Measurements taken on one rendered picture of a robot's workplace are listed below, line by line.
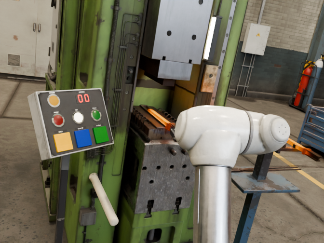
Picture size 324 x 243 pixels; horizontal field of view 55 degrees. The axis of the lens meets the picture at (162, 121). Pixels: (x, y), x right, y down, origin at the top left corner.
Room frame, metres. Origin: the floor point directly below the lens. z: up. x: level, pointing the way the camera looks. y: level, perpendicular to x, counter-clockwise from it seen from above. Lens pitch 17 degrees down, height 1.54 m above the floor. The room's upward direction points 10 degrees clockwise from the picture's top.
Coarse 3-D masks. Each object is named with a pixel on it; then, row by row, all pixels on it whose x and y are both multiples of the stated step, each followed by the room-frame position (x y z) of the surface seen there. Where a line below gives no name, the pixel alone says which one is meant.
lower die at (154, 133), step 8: (144, 112) 1.93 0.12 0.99; (136, 120) 1.83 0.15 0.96; (152, 120) 1.80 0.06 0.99; (168, 120) 1.85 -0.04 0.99; (144, 128) 1.71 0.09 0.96; (152, 128) 1.67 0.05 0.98; (160, 128) 1.69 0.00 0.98; (152, 136) 1.67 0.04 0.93; (160, 136) 1.69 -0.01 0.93; (168, 136) 1.72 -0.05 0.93
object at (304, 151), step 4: (288, 140) 1.79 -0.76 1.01; (292, 140) 1.79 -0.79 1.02; (292, 144) 1.75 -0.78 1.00; (296, 144) 1.73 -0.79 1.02; (300, 148) 1.69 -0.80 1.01; (304, 148) 1.65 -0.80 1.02; (308, 148) 1.66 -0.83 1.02; (304, 152) 1.65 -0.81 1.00; (308, 152) 1.64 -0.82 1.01; (312, 152) 1.61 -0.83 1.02; (308, 156) 1.62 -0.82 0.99; (312, 156) 1.61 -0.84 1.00; (316, 156) 1.57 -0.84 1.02; (320, 156) 1.57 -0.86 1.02; (316, 160) 1.57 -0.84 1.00
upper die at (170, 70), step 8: (144, 56) 1.85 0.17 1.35; (144, 64) 1.84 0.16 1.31; (152, 64) 1.73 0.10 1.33; (160, 64) 1.66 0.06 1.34; (168, 64) 1.68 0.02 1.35; (176, 64) 1.70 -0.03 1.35; (184, 64) 1.72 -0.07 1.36; (192, 64) 1.75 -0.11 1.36; (152, 72) 1.72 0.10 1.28; (160, 72) 1.66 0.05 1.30; (168, 72) 1.68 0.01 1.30; (176, 72) 1.71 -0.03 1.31; (184, 72) 1.73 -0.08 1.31; (184, 80) 1.73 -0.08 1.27
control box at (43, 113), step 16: (32, 96) 1.24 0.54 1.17; (48, 96) 1.26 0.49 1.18; (64, 96) 1.32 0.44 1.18; (80, 96) 1.38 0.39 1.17; (96, 96) 1.45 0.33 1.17; (32, 112) 1.24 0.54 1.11; (48, 112) 1.22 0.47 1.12; (64, 112) 1.28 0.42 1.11; (80, 112) 1.34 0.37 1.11; (48, 128) 1.19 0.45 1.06; (64, 128) 1.25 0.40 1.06; (80, 128) 1.30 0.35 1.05; (48, 144) 1.16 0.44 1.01; (96, 144) 1.33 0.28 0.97
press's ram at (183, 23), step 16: (160, 0) 1.64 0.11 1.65; (176, 0) 1.67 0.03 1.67; (192, 0) 1.71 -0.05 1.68; (208, 0) 1.76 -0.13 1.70; (160, 16) 1.64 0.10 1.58; (176, 16) 1.68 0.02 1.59; (192, 16) 1.72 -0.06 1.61; (208, 16) 1.77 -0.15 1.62; (144, 32) 1.77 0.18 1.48; (160, 32) 1.64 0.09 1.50; (176, 32) 1.69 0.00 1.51; (192, 32) 1.73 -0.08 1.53; (144, 48) 1.74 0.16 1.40; (160, 48) 1.65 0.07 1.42; (176, 48) 1.69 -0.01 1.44; (192, 48) 1.74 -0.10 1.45
